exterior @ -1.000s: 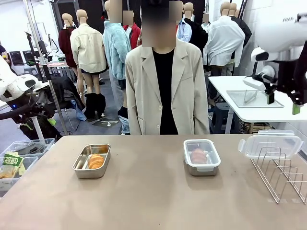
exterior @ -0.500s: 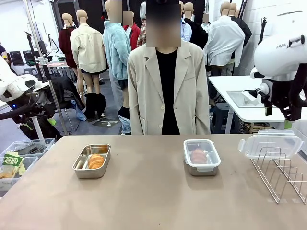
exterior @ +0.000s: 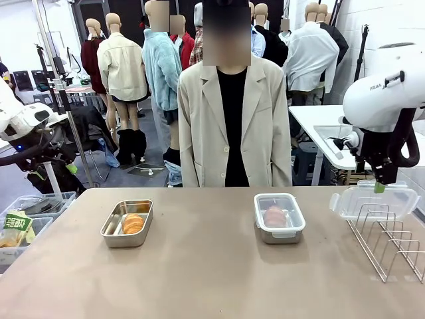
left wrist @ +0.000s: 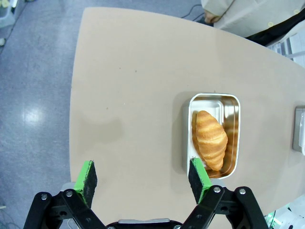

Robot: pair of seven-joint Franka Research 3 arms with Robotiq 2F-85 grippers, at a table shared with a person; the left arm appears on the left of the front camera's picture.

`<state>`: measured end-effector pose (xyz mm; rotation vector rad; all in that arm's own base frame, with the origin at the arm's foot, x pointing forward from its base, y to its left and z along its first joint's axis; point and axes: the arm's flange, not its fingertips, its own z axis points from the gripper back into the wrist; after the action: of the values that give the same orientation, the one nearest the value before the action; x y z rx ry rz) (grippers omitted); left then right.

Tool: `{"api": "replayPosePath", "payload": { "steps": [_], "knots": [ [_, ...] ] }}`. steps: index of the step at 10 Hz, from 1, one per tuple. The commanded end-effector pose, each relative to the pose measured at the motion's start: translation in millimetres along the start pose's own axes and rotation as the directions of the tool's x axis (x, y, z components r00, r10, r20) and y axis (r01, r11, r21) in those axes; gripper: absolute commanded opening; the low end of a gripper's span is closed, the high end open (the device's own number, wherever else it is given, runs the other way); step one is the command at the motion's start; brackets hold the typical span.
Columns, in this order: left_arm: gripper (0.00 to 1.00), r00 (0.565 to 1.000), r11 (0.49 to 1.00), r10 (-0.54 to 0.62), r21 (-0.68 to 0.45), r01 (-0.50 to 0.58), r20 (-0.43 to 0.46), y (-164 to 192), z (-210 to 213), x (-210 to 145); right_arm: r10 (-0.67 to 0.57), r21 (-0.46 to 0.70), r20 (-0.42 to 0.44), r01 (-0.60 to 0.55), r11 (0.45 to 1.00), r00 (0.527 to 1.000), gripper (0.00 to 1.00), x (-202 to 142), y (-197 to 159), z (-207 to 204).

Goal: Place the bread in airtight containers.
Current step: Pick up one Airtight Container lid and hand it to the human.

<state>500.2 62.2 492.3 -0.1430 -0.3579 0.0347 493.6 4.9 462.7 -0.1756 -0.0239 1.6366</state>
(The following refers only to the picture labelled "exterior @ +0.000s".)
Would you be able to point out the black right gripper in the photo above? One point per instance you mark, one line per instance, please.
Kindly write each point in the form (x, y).
(385, 171)

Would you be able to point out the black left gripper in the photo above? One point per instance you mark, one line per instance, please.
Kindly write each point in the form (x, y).
(50, 159)

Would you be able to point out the clear plastic locking lid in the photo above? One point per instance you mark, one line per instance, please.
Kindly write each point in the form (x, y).
(358, 202)
(279, 199)

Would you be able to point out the golden croissant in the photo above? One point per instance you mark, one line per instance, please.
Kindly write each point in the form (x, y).
(133, 223)
(275, 216)

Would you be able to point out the rectangular stainless steel container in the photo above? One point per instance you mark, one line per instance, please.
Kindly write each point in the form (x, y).
(126, 241)
(282, 240)

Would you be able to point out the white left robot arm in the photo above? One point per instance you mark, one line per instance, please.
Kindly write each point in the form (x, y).
(20, 116)

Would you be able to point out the person's left forearm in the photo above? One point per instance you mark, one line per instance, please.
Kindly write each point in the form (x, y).
(282, 159)

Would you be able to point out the person's right forearm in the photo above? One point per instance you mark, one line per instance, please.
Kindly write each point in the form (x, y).
(187, 159)

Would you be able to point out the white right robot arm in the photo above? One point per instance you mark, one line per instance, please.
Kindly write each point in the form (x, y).
(372, 99)

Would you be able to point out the wooden slatted crate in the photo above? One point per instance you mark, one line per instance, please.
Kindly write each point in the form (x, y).
(352, 177)

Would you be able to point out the clear bin with grey packets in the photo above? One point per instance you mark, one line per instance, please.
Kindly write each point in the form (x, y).
(68, 197)

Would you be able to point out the grey metal pole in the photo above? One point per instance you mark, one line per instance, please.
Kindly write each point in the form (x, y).
(79, 149)

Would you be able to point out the grey packets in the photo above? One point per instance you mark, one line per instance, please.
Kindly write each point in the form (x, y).
(43, 206)

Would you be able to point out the clear bin with snacks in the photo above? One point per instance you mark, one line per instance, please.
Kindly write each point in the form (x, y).
(41, 226)

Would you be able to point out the chair with black jacket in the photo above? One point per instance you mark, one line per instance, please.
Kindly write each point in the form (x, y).
(89, 123)

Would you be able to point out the green label snack bag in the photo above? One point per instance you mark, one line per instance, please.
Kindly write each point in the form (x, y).
(16, 222)

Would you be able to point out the grey stool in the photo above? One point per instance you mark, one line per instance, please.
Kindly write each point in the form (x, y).
(43, 99)

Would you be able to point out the black leg warmers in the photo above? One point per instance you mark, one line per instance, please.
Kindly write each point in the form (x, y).
(131, 146)

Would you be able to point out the dark stool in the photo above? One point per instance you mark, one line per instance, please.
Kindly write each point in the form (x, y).
(305, 156)

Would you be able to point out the black monitor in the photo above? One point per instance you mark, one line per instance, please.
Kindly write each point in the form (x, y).
(38, 79)
(21, 80)

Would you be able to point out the white work table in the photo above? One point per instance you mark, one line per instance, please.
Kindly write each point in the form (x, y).
(305, 119)

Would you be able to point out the seated person in dark shirt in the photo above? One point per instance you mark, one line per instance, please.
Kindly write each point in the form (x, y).
(4, 71)

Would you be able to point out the mannequin in maroon dress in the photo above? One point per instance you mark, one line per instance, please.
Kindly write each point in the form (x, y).
(91, 63)

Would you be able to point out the crumpled blue jeans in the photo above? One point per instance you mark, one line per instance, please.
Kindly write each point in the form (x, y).
(174, 174)

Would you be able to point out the mannequin in cream jacket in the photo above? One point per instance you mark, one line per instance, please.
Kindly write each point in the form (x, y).
(121, 69)

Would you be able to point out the tall black tripod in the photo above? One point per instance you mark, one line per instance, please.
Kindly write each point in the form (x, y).
(362, 50)

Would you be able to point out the mannequin in blue fleece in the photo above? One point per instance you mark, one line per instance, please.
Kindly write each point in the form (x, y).
(159, 76)

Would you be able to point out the mannequin in white shirt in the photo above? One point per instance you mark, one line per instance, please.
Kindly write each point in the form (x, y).
(310, 56)

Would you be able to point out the mannequin in black jacket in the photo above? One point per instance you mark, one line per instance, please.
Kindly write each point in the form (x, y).
(338, 41)

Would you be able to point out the person in beige blazer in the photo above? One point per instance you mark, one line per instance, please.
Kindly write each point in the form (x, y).
(232, 116)

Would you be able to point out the mannequin in black coat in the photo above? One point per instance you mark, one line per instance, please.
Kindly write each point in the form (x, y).
(272, 46)

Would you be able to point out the mannequin with white collar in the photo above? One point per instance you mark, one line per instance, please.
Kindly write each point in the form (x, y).
(285, 35)

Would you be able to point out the mannequin in red jacket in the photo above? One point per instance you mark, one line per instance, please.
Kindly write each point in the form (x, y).
(186, 46)

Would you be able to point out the mannequin in plaid hooded shirt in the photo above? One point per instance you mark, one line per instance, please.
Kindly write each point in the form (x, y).
(197, 46)

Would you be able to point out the mannequin in light blue shirt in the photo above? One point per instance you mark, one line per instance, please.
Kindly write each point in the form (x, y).
(257, 43)

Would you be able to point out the metal mannequin base plate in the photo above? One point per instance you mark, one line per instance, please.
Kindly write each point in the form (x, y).
(146, 172)

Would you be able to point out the black camera tripod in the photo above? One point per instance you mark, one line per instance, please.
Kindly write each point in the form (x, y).
(40, 50)

